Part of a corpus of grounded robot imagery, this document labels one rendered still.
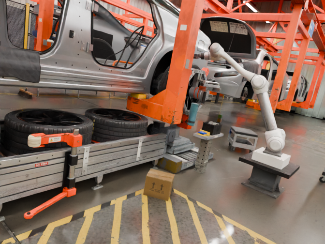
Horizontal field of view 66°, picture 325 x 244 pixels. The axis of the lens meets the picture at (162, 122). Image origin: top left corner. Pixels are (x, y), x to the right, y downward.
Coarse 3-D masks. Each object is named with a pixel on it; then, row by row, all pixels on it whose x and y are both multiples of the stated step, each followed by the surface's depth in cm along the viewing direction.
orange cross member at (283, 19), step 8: (208, 16) 676; (224, 16) 650; (232, 16) 637; (240, 16) 625; (248, 16) 614; (256, 16) 602; (264, 16) 592; (272, 16) 581; (280, 16) 571; (288, 16) 561; (280, 24) 577; (288, 24) 567
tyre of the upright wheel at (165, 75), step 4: (192, 64) 292; (168, 68) 290; (196, 68) 301; (164, 72) 289; (168, 72) 286; (164, 76) 286; (164, 80) 285; (160, 84) 288; (164, 84) 284; (160, 88) 288; (164, 88) 285
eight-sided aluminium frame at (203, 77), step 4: (192, 68) 286; (192, 72) 281; (196, 72) 287; (200, 72) 294; (204, 72) 300; (204, 76) 304; (200, 100) 320; (184, 104) 284; (200, 104) 316; (184, 108) 287; (184, 112) 294; (188, 112) 295
